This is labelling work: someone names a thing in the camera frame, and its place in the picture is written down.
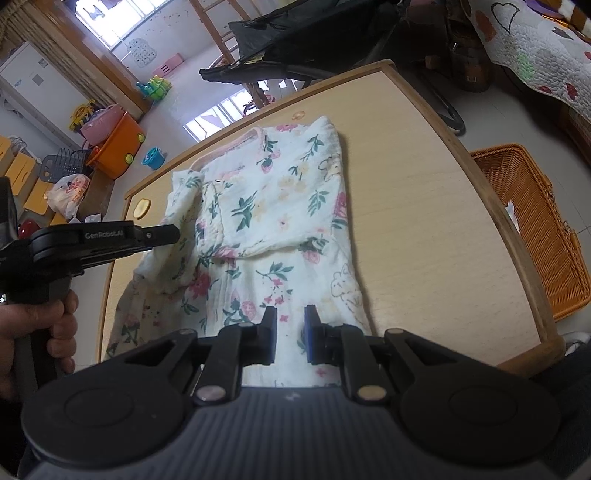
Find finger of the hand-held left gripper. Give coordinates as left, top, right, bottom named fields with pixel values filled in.
left=133, top=224, right=182, bottom=254

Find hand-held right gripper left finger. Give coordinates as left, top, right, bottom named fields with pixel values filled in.
left=122, top=305, right=279, bottom=407

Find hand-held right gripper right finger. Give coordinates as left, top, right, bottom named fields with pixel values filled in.
left=304, top=305, right=467, bottom=407

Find white floral baby garment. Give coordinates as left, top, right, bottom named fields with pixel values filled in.
left=107, top=115, right=372, bottom=388

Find orange wicker basket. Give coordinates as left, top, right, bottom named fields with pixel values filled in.
left=470, top=143, right=591, bottom=324

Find person's left hand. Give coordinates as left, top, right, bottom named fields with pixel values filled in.
left=0, top=291, right=80, bottom=404

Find yellow white plastic bag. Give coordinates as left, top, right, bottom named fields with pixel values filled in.
left=47, top=173, right=92, bottom=219

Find brown cardboard box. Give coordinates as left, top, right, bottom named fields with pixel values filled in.
left=76, top=173, right=116, bottom=222

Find blue toy bucket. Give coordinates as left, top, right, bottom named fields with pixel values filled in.
left=141, top=147, right=165, bottom=171

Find grey plastic basket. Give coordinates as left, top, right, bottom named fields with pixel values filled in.
left=41, top=148, right=93, bottom=183

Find yellow drawer cabinet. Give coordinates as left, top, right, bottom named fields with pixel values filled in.
left=0, top=134, right=61, bottom=227

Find orange storage bin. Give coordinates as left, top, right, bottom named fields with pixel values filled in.
left=85, top=113, right=146, bottom=181

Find pink plastic basket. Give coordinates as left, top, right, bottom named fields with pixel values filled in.
left=81, top=104, right=127, bottom=141

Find yellow toy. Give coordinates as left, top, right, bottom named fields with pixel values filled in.
left=69, top=99, right=98, bottom=130

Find green toy bowling pins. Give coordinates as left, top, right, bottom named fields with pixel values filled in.
left=136, top=76, right=172, bottom=101

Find wooden table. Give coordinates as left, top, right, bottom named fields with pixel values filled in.
left=97, top=60, right=566, bottom=379

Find pink box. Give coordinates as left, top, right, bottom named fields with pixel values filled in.
left=152, top=54, right=184, bottom=79

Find white cabinet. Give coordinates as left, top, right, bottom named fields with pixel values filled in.
left=0, top=41, right=79, bottom=139

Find wooden stool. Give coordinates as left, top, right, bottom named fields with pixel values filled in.
left=189, top=0, right=282, bottom=107

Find grey reclining chair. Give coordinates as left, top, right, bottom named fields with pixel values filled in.
left=198, top=0, right=467, bottom=134

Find person's dark clothing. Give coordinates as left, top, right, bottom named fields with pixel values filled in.
left=545, top=342, right=591, bottom=480

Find printed heart quilt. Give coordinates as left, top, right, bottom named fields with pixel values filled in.
left=462, top=0, right=591, bottom=116

